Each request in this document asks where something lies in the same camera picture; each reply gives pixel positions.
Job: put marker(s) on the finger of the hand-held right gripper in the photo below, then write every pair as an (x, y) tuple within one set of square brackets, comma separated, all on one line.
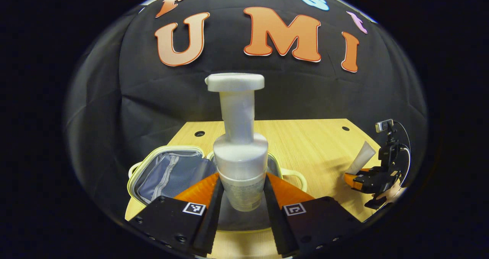
[(349, 177)]

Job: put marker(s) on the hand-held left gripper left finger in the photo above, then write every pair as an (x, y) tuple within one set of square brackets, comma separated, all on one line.
[(212, 220)]

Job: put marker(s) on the white squeeze tube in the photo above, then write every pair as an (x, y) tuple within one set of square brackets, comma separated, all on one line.
[(362, 157)]

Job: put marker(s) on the white pump bottle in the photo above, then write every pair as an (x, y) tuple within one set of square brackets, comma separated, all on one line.
[(240, 156)]

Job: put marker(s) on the black backdrop cloth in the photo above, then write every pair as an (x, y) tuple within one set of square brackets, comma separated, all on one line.
[(153, 98)]

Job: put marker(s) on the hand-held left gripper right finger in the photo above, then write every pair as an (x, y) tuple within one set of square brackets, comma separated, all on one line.
[(277, 220)]

